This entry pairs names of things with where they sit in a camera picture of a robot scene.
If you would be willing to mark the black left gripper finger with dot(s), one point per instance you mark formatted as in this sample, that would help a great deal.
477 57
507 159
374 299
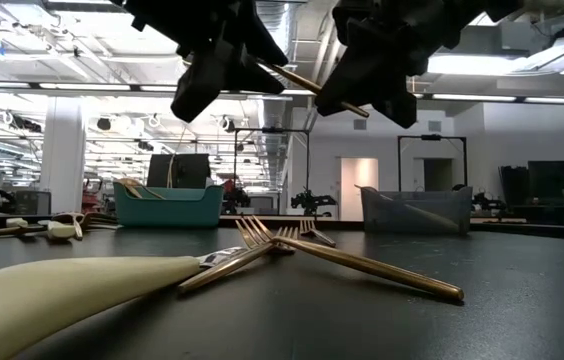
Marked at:
207 85
252 40

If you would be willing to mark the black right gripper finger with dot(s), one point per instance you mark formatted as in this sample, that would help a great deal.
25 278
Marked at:
357 65
394 97

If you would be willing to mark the black background robot arm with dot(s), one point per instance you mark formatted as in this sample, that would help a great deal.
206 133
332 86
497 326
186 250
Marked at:
312 201

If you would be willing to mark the ceiling light panel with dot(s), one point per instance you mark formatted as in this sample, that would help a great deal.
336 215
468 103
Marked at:
477 64

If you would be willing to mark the long ceiling light strip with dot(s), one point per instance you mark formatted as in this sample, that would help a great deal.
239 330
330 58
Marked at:
472 97
87 86

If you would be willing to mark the grey plastic bin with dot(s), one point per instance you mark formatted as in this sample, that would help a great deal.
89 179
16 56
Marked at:
442 200

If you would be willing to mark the red and black background robot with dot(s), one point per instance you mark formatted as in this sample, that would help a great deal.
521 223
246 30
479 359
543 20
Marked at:
236 197

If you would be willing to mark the teal plastic bin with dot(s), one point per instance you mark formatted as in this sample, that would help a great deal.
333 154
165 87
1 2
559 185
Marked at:
172 212

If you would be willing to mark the black equipment rack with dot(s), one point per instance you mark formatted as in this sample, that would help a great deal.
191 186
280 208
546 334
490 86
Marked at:
512 185

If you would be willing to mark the white building column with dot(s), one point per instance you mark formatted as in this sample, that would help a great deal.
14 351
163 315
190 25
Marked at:
62 150

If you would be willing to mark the black monitor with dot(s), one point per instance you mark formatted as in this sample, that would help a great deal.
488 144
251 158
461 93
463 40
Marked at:
552 180

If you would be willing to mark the silver ventilation duct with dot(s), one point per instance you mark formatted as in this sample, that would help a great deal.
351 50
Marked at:
287 20

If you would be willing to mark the black background rig frame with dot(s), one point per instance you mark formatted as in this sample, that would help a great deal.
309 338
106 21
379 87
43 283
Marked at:
432 137

